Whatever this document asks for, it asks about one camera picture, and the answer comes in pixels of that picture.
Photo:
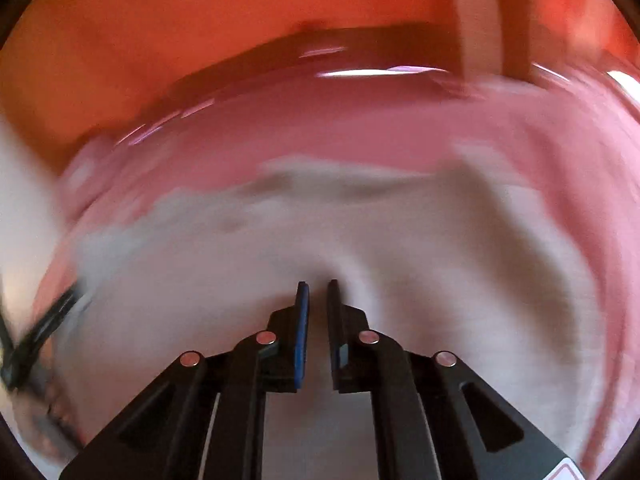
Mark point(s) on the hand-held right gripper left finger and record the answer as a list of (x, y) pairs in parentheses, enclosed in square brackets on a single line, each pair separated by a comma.
[(301, 332)]

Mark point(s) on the pink sweater with black hearts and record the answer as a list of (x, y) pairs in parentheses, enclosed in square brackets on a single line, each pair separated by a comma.
[(425, 260)]

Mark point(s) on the pink fleece blanket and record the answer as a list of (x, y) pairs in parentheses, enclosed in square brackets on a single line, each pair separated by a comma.
[(350, 120)]

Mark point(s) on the orange curtain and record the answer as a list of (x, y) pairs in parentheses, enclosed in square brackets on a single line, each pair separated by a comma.
[(200, 35)]

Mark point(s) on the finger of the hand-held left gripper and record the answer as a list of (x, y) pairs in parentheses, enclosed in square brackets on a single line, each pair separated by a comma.
[(42, 332)]

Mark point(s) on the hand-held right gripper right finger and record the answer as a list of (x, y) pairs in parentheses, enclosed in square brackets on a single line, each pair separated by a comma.
[(334, 317)]

